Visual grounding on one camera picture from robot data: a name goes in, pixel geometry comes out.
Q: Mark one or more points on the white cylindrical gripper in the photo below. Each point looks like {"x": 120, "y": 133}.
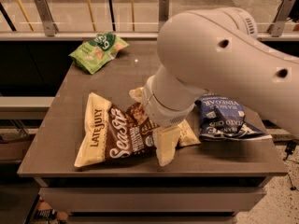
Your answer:
{"x": 162, "y": 112}

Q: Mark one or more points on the brown Late July chip bag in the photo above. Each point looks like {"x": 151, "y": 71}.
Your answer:
{"x": 111, "y": 133}

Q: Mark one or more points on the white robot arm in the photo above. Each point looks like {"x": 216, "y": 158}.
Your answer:
{"x": 217, "y": 50}

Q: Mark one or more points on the blue salt vinegar chip bag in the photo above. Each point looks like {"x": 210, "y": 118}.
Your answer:
{"x": 222, "y": 118}

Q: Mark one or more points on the green rice chip bag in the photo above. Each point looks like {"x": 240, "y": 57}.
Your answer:
{"x": 92, "y": 55}

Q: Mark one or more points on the middle metal railing bracket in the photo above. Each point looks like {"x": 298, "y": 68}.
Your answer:
{"x": 163, "y": 14}

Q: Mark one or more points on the metal railing bracket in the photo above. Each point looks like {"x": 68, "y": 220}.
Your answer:
{"x": 163, "y": 14}
{"x": 276, "y": 28}
{"x": 49, "y": 26}

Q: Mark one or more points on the right metal railing bracket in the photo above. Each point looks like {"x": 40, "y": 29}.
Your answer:
{"x": 276, "y": 28}

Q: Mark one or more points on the left metal railing bracket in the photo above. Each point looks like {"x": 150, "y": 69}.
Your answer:
{"x": 49, "y": 26}

